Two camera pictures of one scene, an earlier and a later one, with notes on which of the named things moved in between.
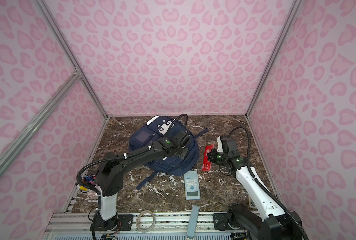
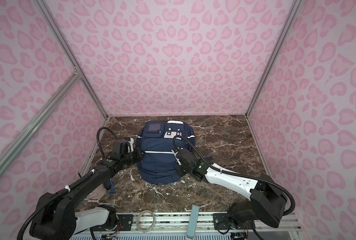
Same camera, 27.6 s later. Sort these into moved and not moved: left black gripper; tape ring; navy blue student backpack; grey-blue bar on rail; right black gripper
Moved: right black gripper; navy blue student backpack; left black gripper
Not moved: grey-blue bar on rail; tape ring
